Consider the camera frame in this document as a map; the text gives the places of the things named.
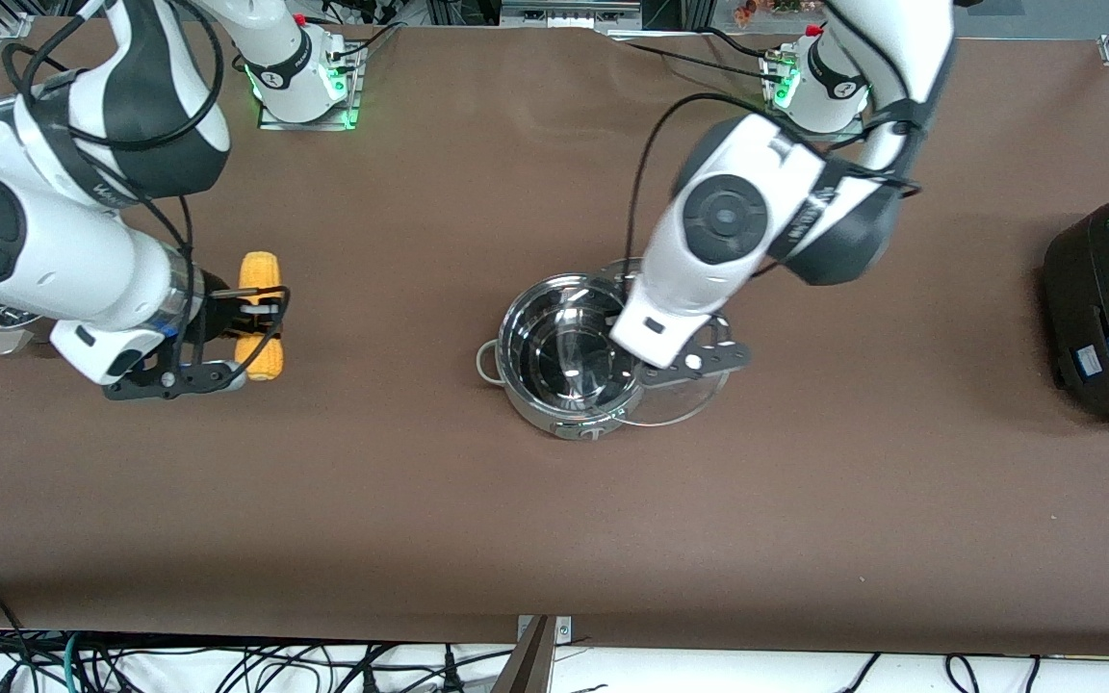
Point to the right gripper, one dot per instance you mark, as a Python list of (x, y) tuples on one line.
[(217, 315)]

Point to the yellow corn cob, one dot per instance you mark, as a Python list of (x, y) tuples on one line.
[(261, 269)]

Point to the glass pot lid with knob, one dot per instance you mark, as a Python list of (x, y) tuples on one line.
[(680, 404)]

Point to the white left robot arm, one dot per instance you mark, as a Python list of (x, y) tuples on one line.
[(728, 217)]

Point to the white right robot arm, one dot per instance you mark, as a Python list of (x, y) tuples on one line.
[(54, 250)]

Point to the grey electric cooking pot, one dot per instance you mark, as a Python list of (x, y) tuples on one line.
[(554, 337)]

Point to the brown table cover sheet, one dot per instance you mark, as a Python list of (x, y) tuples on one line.
[(554, 529)]

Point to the silver metal box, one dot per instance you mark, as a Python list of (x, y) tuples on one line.
[(569, 12)]

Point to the dark slanted metal bar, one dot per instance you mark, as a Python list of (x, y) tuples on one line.
[(528, 669)]

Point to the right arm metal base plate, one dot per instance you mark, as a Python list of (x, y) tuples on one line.
[(354, 106)]

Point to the small aluminium edge bracket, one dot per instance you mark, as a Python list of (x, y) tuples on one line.
[(564, 630)]

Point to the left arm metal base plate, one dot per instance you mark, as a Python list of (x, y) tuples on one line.
[(774, 130)]

